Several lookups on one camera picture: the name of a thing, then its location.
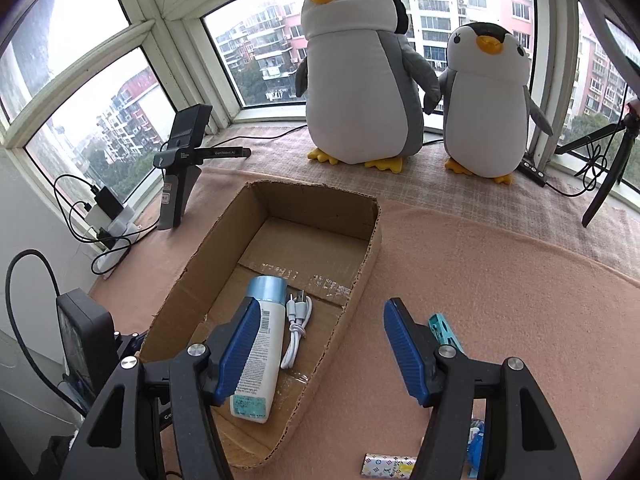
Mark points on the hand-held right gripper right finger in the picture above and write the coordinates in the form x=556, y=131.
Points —
x=402, y=350

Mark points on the white power strip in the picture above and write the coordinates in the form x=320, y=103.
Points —
x=112, y=255

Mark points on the white usb connector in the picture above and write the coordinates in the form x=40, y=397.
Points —
x=295, y=305

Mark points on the beige checked cloth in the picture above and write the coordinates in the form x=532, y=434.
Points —
x=280, y=155

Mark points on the spare grey gripper device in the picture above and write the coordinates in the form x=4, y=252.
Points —
x=175, y=195

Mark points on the blue plastic clip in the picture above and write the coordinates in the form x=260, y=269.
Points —
x=477, y=447

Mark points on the small penguin plush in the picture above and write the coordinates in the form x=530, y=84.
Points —
x=482, y=110

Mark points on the cardboard box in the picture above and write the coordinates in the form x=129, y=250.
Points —
x=305, y=240

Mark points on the large penguin plush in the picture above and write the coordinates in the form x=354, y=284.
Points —
x=355, y=85

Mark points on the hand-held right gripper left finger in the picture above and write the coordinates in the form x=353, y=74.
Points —
x=240, y=350

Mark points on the black inline controller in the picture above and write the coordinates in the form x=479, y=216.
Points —
x=532, y=172

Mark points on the patterned lighter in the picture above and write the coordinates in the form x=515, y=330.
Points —
x=387, y=465

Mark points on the white lotion tube blue cap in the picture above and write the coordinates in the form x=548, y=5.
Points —
x=270, y=340

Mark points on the teal plastic clip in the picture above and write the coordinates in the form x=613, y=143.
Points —
x=442, y=327

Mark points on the black tripod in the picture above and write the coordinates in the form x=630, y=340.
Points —
x=607, y=180

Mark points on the pink blanket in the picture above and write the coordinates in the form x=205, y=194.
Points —
x=475, y=270

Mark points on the white power adapter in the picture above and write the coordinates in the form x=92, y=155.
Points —
x=107, y=220

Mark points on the black power adapter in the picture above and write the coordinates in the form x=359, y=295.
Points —
x=107, y=200

